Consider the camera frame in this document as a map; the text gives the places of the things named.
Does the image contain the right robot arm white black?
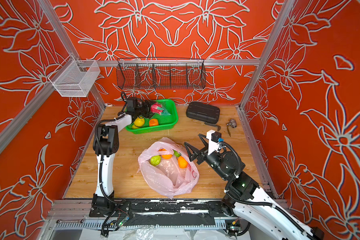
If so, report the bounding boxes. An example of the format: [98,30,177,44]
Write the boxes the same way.
[184,130,324,240]

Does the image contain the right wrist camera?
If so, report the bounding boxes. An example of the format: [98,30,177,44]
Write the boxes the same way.
[206,130,223,155]

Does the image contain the orange fruit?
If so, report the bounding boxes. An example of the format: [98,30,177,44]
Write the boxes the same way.
[149,119,159,127]
[159,149,173,160]
[177,156,188,169]

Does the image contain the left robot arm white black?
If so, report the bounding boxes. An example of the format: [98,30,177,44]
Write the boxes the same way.
[92,92,156,212]

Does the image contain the black plastic case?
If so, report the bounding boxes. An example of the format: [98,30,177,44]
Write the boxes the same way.
[186,101,220,124]

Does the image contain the dark hex key tool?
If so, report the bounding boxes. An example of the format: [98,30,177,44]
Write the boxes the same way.
[205,122,221,132]

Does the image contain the green pear fruit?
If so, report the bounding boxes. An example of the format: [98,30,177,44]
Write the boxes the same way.
[150,155,162,167]

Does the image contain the black wire wall basket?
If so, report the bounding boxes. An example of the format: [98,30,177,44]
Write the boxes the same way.
[116,58,207,90]

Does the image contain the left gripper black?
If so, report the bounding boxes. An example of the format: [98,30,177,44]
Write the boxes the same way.
[133,99,155,118]

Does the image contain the green plastic basket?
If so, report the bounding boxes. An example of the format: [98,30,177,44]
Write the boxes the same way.
[126,99,179,134]

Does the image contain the pink plastic bag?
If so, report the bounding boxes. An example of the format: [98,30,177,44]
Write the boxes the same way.
[138,138,200,199]

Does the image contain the red green dragon fruit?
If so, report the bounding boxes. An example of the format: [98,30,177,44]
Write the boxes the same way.
[150,103,171,116]

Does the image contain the yellow lemon fruit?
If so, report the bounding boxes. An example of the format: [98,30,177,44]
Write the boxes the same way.
[133,116,146,129]

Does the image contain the small metal fitting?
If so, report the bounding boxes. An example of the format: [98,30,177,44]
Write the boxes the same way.
[227,119,237,129]

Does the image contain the white wire mesh basket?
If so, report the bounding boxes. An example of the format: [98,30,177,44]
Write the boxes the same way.
[48,55,100,98]

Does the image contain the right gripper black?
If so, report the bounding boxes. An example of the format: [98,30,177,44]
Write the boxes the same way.
[185,133,232,183]

